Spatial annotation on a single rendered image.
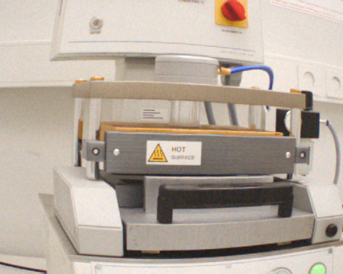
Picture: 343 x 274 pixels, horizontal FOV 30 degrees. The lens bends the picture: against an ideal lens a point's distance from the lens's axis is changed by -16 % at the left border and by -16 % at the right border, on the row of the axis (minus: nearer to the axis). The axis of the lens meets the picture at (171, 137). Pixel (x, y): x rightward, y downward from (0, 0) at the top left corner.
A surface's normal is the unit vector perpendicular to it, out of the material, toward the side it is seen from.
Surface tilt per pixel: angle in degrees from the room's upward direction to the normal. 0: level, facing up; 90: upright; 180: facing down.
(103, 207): 41
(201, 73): 90
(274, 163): 90
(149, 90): 90
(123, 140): 90
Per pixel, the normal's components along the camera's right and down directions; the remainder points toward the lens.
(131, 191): 0.26, 0.06
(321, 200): 0.20, -0.72
